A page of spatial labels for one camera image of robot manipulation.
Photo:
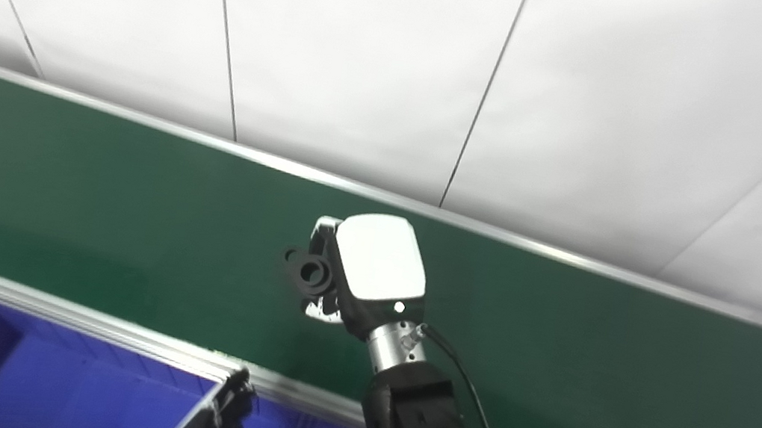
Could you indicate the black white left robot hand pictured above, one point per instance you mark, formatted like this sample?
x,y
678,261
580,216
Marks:
x,y
217,424

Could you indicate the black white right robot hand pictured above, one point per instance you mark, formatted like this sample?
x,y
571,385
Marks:
x,y
382,259

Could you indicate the green conveyor belt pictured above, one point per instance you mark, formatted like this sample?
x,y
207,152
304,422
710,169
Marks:
x,y
71,319
88,200

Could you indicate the black flanged metal part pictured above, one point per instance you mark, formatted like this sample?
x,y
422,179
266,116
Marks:
x,y
308,275

